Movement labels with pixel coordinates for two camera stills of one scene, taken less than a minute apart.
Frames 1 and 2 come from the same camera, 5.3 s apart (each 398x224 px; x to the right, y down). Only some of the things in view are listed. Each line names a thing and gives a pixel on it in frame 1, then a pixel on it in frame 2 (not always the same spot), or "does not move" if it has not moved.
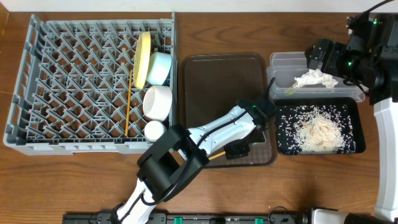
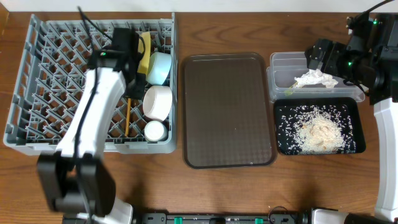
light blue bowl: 159,66 does not move
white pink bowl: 157,102 does not move
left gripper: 236,150 → 137,83
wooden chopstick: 128,106 does not move
